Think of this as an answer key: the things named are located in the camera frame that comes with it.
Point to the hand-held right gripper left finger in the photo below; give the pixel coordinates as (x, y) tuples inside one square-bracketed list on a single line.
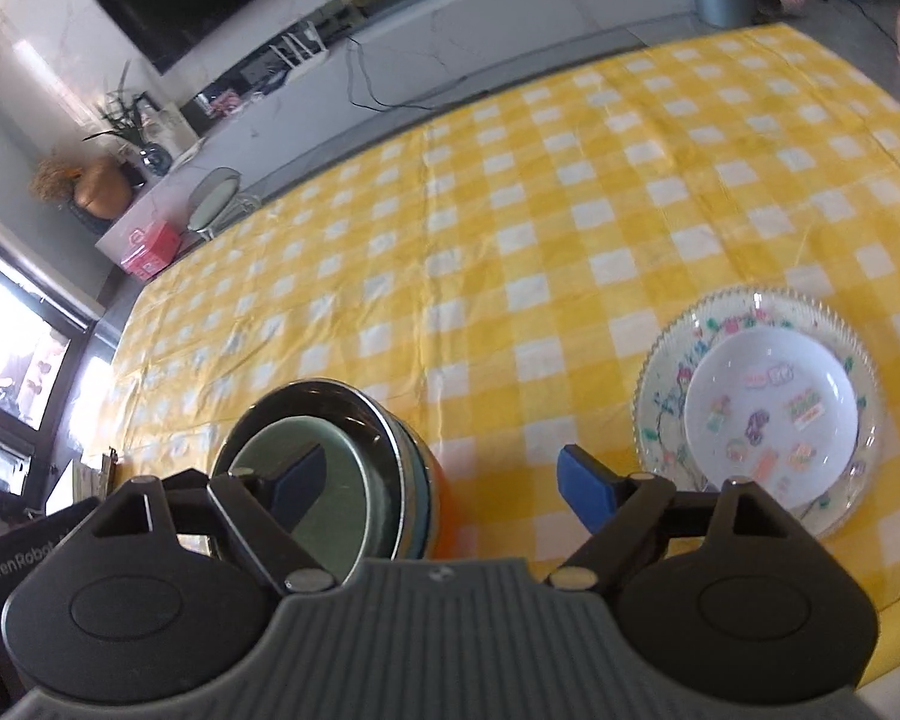
[(300, 487)]

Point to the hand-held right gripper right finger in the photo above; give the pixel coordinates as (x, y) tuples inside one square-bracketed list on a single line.
[(589, 491)]

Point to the green ceramic bowl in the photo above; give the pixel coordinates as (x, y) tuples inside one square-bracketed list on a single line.
[(345, 499)]

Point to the stainless steel bowl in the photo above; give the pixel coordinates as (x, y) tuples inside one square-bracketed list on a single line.
[(322, 391)]

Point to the white fruit-print plate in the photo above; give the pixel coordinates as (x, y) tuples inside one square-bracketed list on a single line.
[(667, 420)]

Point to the clear glass sticker plate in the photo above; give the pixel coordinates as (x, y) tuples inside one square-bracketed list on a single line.
[(675, 343)]

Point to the small white sticker plate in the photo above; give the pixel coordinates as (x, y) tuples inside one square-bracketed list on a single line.
[(765, 360)]

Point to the pink box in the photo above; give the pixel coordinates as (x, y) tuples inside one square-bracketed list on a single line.
[(150, 247)]

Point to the yellow checked tablecloth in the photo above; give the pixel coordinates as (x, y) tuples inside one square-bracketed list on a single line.
[(532, 202)]

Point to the round grey stool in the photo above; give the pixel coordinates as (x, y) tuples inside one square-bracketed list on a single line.
[(214, 199)]

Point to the orange round vase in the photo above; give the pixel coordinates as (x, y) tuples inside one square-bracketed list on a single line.
[(103, 187)]

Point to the dried flower bunch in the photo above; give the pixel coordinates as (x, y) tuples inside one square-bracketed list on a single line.
[(52, 180)]

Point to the spiky plant in white vase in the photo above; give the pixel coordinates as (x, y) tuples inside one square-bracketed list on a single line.
[(150, 127)]

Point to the white router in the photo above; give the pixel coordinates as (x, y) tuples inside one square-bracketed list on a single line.
[(304, 52)]

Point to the white marble cabinet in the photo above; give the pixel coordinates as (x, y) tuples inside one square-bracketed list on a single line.
[(435, 37)]

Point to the pink slippers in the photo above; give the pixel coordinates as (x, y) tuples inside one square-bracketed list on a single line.
[(784, 0)]

